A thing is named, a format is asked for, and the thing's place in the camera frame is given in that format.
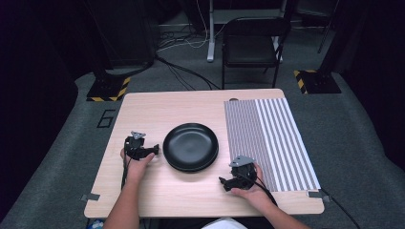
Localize black stand with striped base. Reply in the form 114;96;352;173
83;0;132;103
293;0;354;95

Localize person's left hand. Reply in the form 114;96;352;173
119;147;157;185

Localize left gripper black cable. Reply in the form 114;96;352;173
120;149;133;192

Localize person's white shirt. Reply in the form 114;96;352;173
201;218;248;229

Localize white desk frame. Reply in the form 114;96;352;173
205;0;288;63

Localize large black case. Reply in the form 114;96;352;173
85;0;158;70

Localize thick black floor cable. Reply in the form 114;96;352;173
155;54;223;92

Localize small blue object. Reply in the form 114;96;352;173
86;219;105;229

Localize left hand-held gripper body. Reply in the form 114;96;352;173
123;131;151;161

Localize grey striped placemat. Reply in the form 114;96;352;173
224;97;322;193

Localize black folding chair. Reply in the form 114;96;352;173
221;16;292;90

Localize grey tape piece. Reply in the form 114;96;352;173
80;193;101;202
307;189;332;203

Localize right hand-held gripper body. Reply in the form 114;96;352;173
228;155;258;191

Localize person's right hand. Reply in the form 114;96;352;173
230;161;276;215

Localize white floor cables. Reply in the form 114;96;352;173
157;0;225;52

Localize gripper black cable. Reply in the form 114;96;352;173
237;173;361;229
120;149;133;192

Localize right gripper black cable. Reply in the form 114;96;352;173
237;173;361;229

